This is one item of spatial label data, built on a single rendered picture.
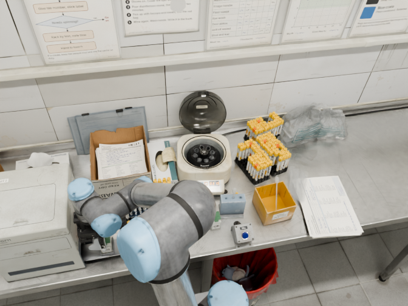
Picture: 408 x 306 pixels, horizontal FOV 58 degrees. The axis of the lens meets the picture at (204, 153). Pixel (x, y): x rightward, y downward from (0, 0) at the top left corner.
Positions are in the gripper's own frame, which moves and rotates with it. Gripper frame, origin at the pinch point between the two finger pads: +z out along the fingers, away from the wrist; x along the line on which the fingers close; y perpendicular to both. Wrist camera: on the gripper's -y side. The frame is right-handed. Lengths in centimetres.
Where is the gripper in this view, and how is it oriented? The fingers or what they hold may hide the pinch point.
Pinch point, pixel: (105, 242)
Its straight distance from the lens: 143.7
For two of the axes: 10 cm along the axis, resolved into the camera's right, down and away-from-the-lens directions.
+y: -9.7, 1.4, -1.7
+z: -0.4, 6.7, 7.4
